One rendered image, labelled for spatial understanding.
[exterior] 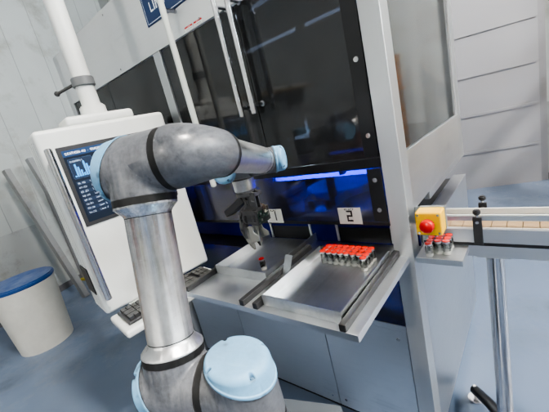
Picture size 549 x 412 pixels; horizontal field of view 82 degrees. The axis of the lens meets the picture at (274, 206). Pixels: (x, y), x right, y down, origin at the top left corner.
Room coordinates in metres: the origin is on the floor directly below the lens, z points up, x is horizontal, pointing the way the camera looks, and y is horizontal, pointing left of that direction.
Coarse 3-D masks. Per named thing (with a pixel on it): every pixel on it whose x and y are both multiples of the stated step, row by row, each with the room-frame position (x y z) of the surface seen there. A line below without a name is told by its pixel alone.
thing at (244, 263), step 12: (264, 240) 1.37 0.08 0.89; (276, 240) 1.35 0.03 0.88; (288, 240) 1.31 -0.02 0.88; (300, 240) 1.28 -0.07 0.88; (312, 240) 1.21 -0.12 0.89; (240, 252) 1.26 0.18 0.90; (252, 252) 1.28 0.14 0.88; (264, 252) 1.25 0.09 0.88; (276, 252) 1.22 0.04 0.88; (288, 252) 1.19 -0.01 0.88; (216, 264) 1.16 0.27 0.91; (228, 264) 1.20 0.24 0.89; (240, 264) 1.18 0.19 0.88; (252, 264) 1.15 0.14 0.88; (276, 264) 1.03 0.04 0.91; (240, 276) 1.07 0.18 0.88; (252, 276) 1.03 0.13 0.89; (264, 276) 0.99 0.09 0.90
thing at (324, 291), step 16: (384, 256) 0.90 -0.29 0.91; (288, 272) 0.95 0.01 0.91; (304, 272) 0.98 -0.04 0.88; (320, 272) 0.96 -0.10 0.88; (336, 272) 0.93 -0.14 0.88; (352, 272) 0.90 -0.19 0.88; (368, 272) 0.88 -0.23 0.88; (272, 288) 0.88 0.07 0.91; (288, 288) 0.91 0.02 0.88; (304, 288) 0.88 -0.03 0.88; (320, 288) 0.86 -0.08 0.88; (336, 288) 0.84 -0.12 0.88; (352, 288) 0.82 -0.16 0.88; (272, 304) 0.82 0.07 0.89; (288, 304) 0.78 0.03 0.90; (304, 304) 0.74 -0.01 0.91; (320, 304) 0.78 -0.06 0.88; (336, 304) 0.76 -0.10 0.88; (352, 304) 0.72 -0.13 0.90; (336, 320) 0.68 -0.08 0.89
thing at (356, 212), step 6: (342, 210) 1.05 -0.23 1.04; (348, 210) 1.04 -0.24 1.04; (354, 210) 1.03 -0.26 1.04; (342, 216) 1.06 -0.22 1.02; (354, 216) 1.03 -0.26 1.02; (360, 216) 1.01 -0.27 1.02; (342, 222) 1.06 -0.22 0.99; (348, 222) 1.05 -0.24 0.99; (354, 222) 1.03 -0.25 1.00; (360, 222) 1.02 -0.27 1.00
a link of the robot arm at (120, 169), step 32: (96, 160) 0.58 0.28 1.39; (128, 160) 0.55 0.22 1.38; (128, 192) 0.54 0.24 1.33; (160, 192) 0.56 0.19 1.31; (128, 224) 0.55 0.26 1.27; (160, 224) 0.56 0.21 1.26; (160, 256) 0.54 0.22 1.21; (160, 288) 0.52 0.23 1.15; (160, 320) 0.51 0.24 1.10; (160, 352) 0.49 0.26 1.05; (192, 352) 0.50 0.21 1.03; (160, 384) 0.47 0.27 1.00; (192, 384) 0.46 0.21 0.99
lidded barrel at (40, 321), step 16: (32, 272) 2.76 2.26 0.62; (48, 272) 2.65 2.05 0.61; (0, 288) 2.53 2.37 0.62; (16, 288) 2.42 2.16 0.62; (32, 288) 2.48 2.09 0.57; (48, 288) 2.59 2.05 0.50; (0, 304) 2.39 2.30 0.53; (16, 304) 2.41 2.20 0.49; (32, 304) 2.46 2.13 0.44; (48, 304) 2.54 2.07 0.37; (64, 304) 2.71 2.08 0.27; (0, 320) 2.43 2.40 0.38; (16, 320) 2.40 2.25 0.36; (32, 320) 2.43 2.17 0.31; (48, 320) 2.50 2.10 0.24; (64, 320) 2.62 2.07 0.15; (16, 336) 2.41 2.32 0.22; (32, 336) 2.42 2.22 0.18; (48, 336) 2.48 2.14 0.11; (64, 336) 2.57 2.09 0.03; (32, 352) 2.42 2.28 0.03
